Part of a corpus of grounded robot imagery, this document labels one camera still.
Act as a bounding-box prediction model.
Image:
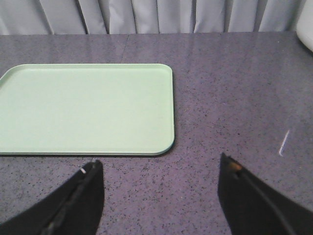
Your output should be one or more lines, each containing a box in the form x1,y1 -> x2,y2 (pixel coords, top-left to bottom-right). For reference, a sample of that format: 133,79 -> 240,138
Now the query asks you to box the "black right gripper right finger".
218,153 -> 313,235

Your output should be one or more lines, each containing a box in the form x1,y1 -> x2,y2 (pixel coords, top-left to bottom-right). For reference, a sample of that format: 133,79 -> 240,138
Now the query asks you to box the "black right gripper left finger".
0,161 -> 104,235

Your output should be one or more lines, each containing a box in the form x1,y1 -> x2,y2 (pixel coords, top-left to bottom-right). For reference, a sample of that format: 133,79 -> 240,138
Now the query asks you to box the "cream round plate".
296,0 -> 313,51

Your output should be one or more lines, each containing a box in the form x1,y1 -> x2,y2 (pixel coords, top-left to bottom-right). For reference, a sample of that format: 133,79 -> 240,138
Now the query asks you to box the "grey pleated curtain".
0,0 -> 304,35

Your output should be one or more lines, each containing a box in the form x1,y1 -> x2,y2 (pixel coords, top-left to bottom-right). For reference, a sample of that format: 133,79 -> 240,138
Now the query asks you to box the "light green plastic tray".
0,64 -> 175,155

